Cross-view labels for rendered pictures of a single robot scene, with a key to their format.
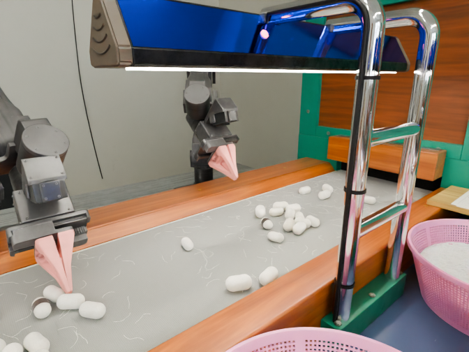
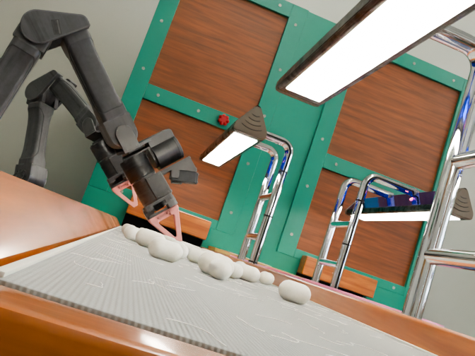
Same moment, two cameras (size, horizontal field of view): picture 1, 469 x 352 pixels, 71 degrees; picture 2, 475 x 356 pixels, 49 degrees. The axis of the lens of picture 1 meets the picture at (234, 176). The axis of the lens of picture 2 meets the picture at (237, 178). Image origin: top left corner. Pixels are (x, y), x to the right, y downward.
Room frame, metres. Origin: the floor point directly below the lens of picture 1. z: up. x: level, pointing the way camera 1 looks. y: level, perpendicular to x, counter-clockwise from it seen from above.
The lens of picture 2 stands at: (-0.26, 1.14, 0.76)
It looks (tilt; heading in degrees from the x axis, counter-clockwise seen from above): 8 degrees up; 301
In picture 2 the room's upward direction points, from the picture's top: 19 degrees clockwise
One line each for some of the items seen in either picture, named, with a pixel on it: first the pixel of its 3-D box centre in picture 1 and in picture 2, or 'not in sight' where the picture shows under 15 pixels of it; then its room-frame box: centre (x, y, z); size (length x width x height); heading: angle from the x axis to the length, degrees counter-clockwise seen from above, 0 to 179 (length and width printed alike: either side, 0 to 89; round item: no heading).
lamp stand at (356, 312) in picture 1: (333, 166); (235, 208); (0.48, -0.15, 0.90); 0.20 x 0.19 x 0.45; 130
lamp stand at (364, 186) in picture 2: not in sight; (360, 253); (0.18, -0.41, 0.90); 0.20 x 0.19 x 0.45; 130
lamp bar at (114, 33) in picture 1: (301, 46); (229, 140); (0.55, -0.10, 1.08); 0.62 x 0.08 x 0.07; 130
